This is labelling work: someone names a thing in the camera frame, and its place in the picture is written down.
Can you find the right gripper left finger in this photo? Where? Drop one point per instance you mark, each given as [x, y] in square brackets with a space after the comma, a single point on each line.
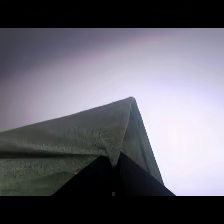
[91, 181]

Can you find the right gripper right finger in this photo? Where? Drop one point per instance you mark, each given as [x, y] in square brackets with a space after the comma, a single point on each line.
[138, 181]

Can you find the grey-green garment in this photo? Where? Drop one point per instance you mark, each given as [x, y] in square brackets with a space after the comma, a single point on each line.
[76, 140]

